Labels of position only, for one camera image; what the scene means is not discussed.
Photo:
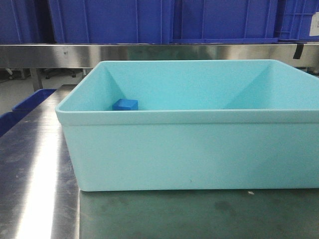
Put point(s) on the small blue cube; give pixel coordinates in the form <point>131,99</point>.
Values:
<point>125,105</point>

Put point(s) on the light blue plastic bin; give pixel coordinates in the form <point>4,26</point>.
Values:
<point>201,124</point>

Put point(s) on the blue crate upper right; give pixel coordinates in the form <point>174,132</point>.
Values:
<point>224,21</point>

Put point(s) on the blue crate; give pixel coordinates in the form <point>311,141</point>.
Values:
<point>224,21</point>
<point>112,21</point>
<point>25,21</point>

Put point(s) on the blue crate upper middle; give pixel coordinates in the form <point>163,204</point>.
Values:
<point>112,21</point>

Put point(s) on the black tape strip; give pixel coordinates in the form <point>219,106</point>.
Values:
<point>298,51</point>

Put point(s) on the blue crate upper left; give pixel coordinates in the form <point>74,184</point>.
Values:
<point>25,21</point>

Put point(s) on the white paper label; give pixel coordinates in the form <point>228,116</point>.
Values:
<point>314,28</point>

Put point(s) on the steel shelf rail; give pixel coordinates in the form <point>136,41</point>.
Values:
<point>89,55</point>

